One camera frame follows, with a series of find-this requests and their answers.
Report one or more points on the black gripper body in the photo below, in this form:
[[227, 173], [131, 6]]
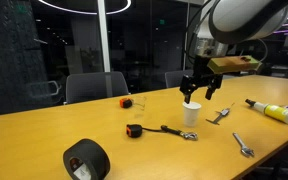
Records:
[[201, 68]]

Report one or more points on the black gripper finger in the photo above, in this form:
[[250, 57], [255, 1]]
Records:
[[186, 88], [213, 88]]

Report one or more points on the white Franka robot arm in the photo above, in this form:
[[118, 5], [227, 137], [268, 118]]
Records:
[[240, 16]]

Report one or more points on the small orange measuring tape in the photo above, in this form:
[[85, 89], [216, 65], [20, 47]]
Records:
[[125, 103]]

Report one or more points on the black tape roll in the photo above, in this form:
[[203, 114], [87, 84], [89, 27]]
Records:
[[90, 158]]

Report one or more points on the grey office chair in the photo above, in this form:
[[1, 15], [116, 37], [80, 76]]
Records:
[[175, 78], [95, 86]]

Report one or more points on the white paper cup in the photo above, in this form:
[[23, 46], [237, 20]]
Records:
[[191, 114]]

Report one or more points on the metal vernier caliper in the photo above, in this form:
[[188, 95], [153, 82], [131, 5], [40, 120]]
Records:
[[221, 114]]

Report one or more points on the clear glass cup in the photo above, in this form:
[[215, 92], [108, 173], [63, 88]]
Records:
[[140, 102]]

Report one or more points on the green exit sign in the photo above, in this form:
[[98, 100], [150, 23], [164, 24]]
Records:
[[162, 21]]

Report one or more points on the silver open wrench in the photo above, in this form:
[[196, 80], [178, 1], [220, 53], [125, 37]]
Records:
[[242, 143]]

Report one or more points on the white yellow squeeze bottle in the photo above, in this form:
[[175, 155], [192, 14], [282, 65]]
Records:
[[277, 112]]

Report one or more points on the white pillar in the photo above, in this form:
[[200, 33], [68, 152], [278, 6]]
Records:
[[104, 36]]

